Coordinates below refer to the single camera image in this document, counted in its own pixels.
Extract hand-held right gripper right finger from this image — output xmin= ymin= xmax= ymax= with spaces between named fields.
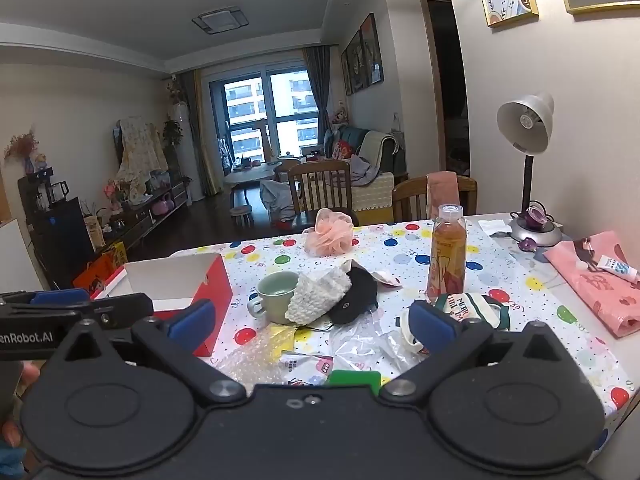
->
xmin=378 ymin=300 xmax=571 ymax=406

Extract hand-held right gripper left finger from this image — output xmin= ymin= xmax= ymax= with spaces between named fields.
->
xmin=52 ymin=299 xmax=248 ymax=407

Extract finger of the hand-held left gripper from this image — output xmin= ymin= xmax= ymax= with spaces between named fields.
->
xmin=89 ymin=293 xmax=155 ymax=332
xmin=0 ymin=287 xmax=93 ymax=311

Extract red cardboard box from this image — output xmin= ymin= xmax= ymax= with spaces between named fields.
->
xmin=75 ymin=252 xmax=234 ymax=357

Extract white green printed pouch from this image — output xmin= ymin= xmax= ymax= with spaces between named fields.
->
xmin=432 ymin=292 xmax=512 ymax=333

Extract clear plastic bag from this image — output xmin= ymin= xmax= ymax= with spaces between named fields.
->
xmin=330 ymin=310 xmax=421 ymax=386

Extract yellow cloth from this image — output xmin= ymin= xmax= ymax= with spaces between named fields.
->
xmin=267 ymin=326 xmax=297 ymax=361

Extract white knit cloth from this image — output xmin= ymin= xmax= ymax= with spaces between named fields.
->
xmin=285 ymin=266 xmax=353 ymax=325

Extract pink mesh bath pouf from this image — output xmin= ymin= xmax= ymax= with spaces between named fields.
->
xmin=304 ymin=208 xmax=354 ymax=257

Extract person's left hand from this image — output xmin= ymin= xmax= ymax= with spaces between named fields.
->
xmin=0 ymin=361 xmax=42 ymax=467

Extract orange gift box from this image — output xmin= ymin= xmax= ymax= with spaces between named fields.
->
xmin=72 ymin=259 xmax=120 ymax=296

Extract white cabinet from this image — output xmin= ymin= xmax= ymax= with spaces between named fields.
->
xmin=0 ymin=217 xmax=51 ymax=293

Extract yellow gift box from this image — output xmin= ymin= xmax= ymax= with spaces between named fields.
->
xmin=102 ymin=241 xmax=129 ymax=267

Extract black water dispenser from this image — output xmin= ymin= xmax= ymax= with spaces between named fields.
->
xmin=18 ymin=170 xmax=96 ymax=291

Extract orange drink bottle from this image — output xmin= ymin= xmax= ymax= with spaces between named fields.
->
xmin=426 ymin=203 xmax=468 ymax=306

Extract clear bubble wrap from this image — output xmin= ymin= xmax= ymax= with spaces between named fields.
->
xmin=215 ymin=324 xmax=298 ymax=388

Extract pale green mug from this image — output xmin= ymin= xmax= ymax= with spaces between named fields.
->
xmin=247 ymin=271 xmax=301 ymax=325

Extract balloon print tablecloth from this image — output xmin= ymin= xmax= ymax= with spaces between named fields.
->
xmin=167 ymin=217 xmax=632 ymax=463

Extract green card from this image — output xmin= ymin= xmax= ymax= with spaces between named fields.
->
xmin=327 ymin=370 xmax=382 ymax=397

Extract dark TV cabinet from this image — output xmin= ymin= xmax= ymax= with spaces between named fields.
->
xmin=97 ymin=177 xmax=193 ymax=256

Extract white tissue paper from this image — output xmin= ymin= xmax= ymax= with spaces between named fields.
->
xmin=477 ymin=219 xmax=514 ymax=237

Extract small printed packet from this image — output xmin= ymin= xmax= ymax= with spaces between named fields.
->
xmin=279 ymin=351 xmax=335 ymax=387

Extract wooden dining chair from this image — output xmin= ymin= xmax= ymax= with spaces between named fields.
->
xmin=391 ymin=175 xmax=478 ymax=223
xmin=287 ymin=160 xmax=360 ymax=228

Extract pink towel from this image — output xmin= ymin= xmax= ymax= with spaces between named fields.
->
xmin=426 ymin=171 xmax=459 ymax=221

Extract grey white cloth bundle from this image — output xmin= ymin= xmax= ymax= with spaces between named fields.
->
xmin=259 ymin=180 xmax=301 ymax=222

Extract small purple cup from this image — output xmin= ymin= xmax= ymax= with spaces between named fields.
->
xmin=524 ymin=204 xmax=551 ymax=231

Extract dried flower bouquet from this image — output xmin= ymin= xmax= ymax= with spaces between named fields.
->
xmin=4 ymin=130 xmax=40 ymax=171

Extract round coffee table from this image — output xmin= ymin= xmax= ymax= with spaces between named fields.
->
xmin=223 ymin=162 xmax=281 ymax=196

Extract cream printed cover cloth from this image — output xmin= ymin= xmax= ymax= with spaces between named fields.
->
xmin=116 ymin=116 xmax=169 ymax=181

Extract pink printed plastic bag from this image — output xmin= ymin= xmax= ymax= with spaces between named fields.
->
xmin=544 ymin=231 xmax=640 ymax=338

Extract purple grey clothes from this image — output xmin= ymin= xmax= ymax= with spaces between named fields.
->
xmin=350 ymin=155 xmax=383 ymax=183

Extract white standing air conditioner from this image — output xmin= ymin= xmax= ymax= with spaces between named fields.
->
xmin=172 ymin=102 xmax=201 ymax=201

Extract grey curtain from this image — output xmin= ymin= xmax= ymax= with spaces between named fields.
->
xmin=180 ymin=71 xmax=223 ymax=201
xmin=302 ymin=46 xmax=333 ymax=146

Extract green sofa with cream throw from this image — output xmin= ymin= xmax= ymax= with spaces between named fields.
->
xmin=300 ymin=125 xmax=408 ymax=213

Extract white tube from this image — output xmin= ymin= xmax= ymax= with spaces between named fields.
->
xmin=597 ymin=255 xmax=640 ymax=281

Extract wooden giraffe figure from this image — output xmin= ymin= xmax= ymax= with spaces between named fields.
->
xmin=255 ymin=119 xmax=275 ymax=161

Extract silver desk lamp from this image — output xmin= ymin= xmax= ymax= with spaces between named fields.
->
xmin=496 ymin=92 xmax=565 ymax=247

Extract large window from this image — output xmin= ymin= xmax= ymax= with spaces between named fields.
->
xmin=209 ymin=62 xmax=321 ymax=161

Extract square ceiling light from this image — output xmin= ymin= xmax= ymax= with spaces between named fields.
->
xmin=191 ymin=6 xmax=249 ymax=36

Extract dark framed wall picture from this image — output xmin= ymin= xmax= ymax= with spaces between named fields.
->
xmin=340 ymin=49 xmax=353 ymax=97
xmin=346 ymin=30 xmax=368 ymax=95
xmin=360 ymin=13 xmax=385 ymax=87

